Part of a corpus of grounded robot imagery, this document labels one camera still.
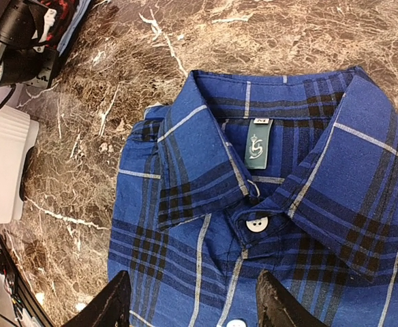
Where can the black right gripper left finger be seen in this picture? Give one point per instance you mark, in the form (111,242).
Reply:
(109,308)

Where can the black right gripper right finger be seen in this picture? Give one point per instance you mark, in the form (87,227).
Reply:
(277,307)

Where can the blue plaid long sleeve shirt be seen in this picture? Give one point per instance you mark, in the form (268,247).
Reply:
(295,175)

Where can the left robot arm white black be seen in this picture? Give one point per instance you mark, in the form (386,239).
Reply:
(25,57)

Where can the white plastic laundry basket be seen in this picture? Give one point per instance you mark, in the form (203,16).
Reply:
(18,134)

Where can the red black plaid folded shirt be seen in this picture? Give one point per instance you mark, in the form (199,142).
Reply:
(65,13)

